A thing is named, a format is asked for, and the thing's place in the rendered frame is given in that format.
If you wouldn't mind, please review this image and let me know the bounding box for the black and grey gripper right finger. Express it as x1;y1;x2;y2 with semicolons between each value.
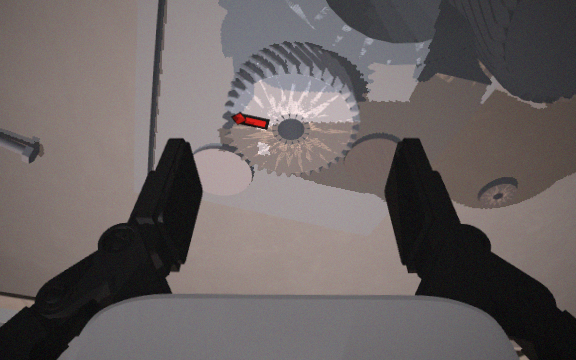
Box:
385;138;576;360

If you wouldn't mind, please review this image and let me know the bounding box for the grey toothed gear with red arrow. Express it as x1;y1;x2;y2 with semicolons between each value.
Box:
222;42;360;177

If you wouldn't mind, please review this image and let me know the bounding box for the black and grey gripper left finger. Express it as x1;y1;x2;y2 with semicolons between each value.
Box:
0;138;203;360

